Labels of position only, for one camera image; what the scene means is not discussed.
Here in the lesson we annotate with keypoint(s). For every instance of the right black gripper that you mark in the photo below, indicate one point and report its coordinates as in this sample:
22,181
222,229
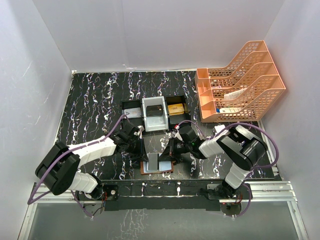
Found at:
171,151

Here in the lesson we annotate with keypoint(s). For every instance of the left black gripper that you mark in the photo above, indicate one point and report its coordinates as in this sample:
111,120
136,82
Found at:
139,151

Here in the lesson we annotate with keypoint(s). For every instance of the brown leather card holder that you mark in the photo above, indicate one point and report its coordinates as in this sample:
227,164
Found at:
162,167

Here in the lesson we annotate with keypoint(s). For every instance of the white plastic bin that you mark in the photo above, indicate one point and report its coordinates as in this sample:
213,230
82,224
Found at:
158,123

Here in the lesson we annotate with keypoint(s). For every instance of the black bin with gold card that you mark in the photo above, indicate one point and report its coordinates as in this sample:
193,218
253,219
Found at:
174,120

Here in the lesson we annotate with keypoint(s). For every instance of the white phone box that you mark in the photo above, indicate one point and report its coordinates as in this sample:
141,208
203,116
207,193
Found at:
218,128

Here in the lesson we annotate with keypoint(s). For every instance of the orange mesh file organizer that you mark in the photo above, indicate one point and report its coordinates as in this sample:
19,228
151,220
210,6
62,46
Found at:
252,68

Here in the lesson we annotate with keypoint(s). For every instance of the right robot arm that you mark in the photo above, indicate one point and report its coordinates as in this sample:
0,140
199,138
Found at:
244,149

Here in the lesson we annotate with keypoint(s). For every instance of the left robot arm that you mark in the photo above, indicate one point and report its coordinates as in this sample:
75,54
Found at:
59,168

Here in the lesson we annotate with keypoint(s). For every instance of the silver credit card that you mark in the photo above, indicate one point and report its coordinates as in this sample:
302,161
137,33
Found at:
133,113

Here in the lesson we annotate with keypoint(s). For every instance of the black credit card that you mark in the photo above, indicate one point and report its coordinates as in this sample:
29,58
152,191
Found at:
154,110

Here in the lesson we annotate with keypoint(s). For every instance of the gold credit card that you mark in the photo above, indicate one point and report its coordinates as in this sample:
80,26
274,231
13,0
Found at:
176,109

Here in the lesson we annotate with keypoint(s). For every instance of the white blue item in organizer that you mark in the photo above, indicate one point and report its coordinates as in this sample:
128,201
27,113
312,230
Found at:
228,110

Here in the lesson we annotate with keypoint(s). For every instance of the white paper in organizer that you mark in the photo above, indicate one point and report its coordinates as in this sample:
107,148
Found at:
235,94

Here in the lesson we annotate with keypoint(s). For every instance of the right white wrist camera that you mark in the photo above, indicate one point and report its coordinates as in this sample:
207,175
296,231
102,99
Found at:
175,133

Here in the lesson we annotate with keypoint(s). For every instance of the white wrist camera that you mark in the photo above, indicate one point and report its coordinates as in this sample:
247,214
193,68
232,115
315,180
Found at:
139,133
175,133

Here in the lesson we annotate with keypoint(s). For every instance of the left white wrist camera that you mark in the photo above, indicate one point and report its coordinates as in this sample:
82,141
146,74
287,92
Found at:
139,133

